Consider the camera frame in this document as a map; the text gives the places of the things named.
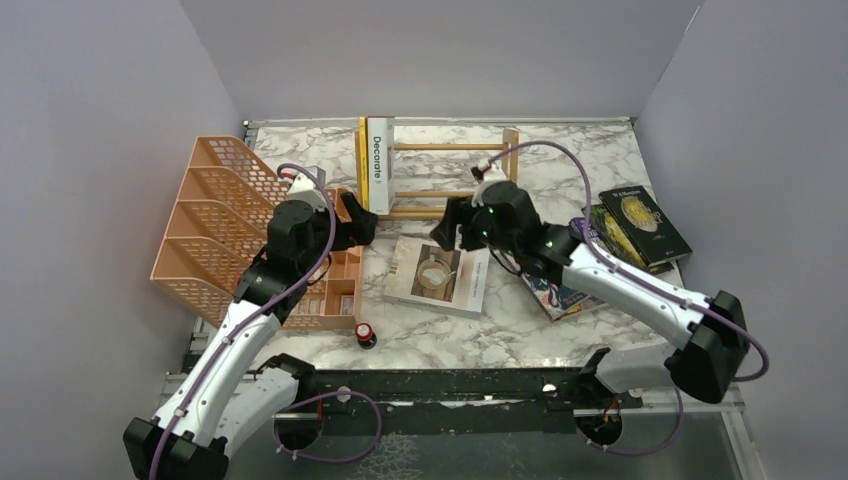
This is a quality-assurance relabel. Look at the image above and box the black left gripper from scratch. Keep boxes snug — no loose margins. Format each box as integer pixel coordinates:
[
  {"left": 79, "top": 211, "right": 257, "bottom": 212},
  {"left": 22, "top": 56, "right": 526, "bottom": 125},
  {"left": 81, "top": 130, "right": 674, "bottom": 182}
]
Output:
[{"left": 299, "top": 192, "right": 380, "bottom": 275}]

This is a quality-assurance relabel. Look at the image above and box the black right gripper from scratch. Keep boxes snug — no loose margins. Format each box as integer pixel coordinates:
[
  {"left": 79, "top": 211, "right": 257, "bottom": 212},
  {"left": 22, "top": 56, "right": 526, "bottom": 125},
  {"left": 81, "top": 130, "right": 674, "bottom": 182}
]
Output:
[{"left": 430, "top": 194, "right": 520, "bottom": 257}]

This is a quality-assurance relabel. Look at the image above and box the Afternoon tea coffee cover book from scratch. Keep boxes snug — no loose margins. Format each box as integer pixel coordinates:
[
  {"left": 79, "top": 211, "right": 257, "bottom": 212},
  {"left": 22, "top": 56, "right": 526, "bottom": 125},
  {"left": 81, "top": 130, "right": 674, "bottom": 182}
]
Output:
[{"left": 383, "top": 236, "right": 490, "bottom": 318}]

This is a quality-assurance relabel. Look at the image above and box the white Furniture Decorate book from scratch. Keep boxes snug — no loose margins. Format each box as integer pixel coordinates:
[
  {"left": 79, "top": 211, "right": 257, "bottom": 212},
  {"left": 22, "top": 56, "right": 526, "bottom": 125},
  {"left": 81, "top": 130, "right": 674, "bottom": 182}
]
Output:
[{"left": 366, "top": 116, "right": 396, "bottom": 215}]

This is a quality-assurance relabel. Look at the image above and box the floral Little Women book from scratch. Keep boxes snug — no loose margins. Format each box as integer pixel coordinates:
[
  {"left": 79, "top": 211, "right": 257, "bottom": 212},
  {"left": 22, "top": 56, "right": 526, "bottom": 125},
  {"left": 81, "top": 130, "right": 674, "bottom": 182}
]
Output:
[{"left": 520, "top": 273, "right": 607, "bottom": 323}]

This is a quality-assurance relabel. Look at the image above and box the purple 52-Storey Treehouse book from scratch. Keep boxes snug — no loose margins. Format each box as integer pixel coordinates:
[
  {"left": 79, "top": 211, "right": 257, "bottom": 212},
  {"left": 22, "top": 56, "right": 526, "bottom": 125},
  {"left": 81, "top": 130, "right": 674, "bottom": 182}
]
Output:
[{"left": 569, "top": 217, "right": 600, "bottom": 243}]

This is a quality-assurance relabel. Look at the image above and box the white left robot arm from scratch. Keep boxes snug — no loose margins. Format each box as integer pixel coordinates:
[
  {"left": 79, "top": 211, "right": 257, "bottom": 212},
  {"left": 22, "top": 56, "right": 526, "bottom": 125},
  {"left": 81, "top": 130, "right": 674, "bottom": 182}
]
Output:
[{"left": 123, "top": 191, "right": 377, "bottom": 479}]

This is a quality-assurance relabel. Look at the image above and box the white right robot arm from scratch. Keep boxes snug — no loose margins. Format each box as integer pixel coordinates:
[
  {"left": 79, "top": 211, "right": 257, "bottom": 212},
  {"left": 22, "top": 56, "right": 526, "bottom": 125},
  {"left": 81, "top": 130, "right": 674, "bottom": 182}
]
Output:
[{"left": 430, "top": 181, "right": 751, "bottom": 407}]

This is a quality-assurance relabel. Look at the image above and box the wooden book rack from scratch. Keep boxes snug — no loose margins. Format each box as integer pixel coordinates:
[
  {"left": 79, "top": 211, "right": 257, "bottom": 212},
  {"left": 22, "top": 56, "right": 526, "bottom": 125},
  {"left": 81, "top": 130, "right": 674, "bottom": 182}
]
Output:
[{"left": 381, "top": 127, "right": 520, "bottom": 221}]

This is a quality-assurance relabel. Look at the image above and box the thin yellow book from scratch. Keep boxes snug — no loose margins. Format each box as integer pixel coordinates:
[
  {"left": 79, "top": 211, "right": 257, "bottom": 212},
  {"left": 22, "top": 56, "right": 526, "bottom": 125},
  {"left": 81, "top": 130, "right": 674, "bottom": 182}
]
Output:
[{"left": 355, "top": 117, "right": 369, "bottom": 210}]

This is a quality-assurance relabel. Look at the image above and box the red capped small bottle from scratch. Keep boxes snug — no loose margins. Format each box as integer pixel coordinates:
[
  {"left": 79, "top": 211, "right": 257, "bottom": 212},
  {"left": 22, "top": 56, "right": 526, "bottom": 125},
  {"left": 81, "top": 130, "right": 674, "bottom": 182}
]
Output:
[{"left": 354, "top": 322, "right": 377, "bottom": 349}]

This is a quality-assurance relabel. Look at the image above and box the orange plastic file organizer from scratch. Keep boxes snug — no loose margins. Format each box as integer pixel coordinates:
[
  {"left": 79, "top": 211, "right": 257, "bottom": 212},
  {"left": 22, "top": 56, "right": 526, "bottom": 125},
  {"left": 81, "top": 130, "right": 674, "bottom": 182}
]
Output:
[{"left": 150, "top": 136, "right": 364, "bottom": 330}]

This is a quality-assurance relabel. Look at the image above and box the green Alice Wonderland book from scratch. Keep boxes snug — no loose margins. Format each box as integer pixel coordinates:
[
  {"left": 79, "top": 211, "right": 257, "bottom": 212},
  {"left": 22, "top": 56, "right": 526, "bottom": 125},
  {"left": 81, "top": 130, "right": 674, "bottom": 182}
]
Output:
[{"left": 589, "top": 204, "right": 674, "bottom": 275}]

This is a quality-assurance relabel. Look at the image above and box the black Moon and Sixpence book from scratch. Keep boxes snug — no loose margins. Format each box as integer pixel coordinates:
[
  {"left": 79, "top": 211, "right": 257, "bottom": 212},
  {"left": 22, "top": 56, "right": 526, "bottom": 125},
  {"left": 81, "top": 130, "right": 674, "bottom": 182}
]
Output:
[{"left": 598, "top": 185, "right": 693, "bottom": 267}]

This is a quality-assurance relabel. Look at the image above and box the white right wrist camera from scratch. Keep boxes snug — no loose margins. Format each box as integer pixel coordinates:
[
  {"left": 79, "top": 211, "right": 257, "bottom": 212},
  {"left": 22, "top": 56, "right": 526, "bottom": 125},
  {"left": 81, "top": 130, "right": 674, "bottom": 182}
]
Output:
[{"left": 471, "top": 161, "right": 508, "bottom": 207}]

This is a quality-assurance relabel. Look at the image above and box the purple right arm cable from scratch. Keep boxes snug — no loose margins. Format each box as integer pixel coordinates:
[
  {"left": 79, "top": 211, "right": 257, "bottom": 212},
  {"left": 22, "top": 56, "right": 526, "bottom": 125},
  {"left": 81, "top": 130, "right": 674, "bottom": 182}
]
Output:
[{"left": 474, "top": 140, "right": 771, "bottom": 384}]

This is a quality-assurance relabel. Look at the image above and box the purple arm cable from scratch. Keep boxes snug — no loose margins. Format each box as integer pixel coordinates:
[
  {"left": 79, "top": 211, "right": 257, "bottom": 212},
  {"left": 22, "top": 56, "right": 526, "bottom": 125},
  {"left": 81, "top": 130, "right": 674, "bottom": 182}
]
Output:
[
  {"left": 146, "top": 162, "right": 339, "bottom": 480},
  {"left": 474, "top": 140, "right": 771, "bottom": 384}
]

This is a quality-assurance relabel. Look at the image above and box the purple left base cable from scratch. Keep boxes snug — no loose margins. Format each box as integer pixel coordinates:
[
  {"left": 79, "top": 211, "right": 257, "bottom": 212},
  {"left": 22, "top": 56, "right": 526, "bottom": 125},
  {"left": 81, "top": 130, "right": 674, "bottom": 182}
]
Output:
[{"left": 272, "top": 389, "right": 384, "bottom": 465}]

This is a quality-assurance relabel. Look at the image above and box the black metal base rail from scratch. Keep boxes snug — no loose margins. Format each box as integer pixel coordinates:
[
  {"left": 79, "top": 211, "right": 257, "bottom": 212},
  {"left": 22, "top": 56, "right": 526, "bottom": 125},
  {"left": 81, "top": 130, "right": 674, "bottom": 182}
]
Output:
[{"left": 273, "top": 367, "right": 642, "bottom": 443}]

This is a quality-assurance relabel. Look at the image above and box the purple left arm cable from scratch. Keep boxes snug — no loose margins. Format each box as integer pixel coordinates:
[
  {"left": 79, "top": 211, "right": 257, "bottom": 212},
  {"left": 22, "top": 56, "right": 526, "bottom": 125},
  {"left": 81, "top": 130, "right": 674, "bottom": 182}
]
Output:
[{"left": 146, "top": 162, "right": 339, "bottom": 480}]

